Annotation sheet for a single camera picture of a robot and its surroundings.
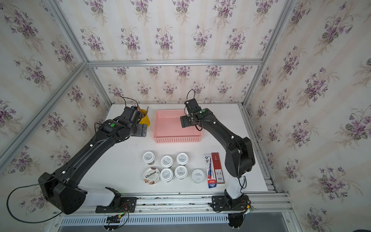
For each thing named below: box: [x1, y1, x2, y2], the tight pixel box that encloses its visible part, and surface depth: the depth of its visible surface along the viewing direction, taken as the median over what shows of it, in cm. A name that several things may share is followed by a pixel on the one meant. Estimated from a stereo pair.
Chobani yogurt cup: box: [142, 166, 160, 185], surface depth 80 cm
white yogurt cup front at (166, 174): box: [159, 168, 174, 183], surface depth 78 cm
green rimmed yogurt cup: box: [191, 169, 205, 184], surface depth 79 cm
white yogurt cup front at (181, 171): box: [174, 165, 188, 180], surface depth 80 cm
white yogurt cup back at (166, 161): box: [160, 155, 174, 169], surface depth 83 cm
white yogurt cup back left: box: [142, 151, 156, 166], surface depth 85 cm
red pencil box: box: [211, 152, 225, 184], surface depth 86 cm
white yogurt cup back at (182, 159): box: [176, 152, 189, 166], surface depth 84 cm
